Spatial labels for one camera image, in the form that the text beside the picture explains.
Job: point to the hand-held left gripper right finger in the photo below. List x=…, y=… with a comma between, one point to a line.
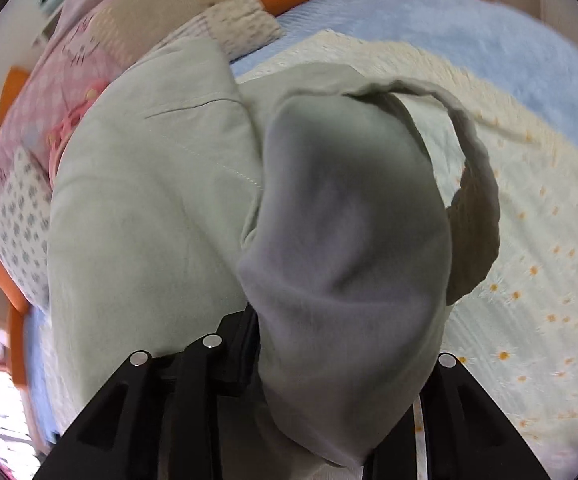
x=464, y=410

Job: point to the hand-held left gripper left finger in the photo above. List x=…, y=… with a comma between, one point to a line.
x=199, y=385

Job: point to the pale green hooded sweatshirt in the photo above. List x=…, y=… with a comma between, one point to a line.
x=159, y=240

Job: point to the cream daisy eyelet blanket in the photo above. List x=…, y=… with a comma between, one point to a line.
x=544, y=285

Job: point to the white blue floral pillow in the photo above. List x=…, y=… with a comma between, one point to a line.
x=21, y=230

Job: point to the pink bear plush pillow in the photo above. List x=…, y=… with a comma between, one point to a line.
x=71, y=125

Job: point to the pink cat print quilt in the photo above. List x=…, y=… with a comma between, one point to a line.
x=59, y=75

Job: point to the beige patchwork pillow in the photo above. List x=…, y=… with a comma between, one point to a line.
x=204, y=5

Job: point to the white bedside shelf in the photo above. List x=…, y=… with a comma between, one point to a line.
x=46, y=27

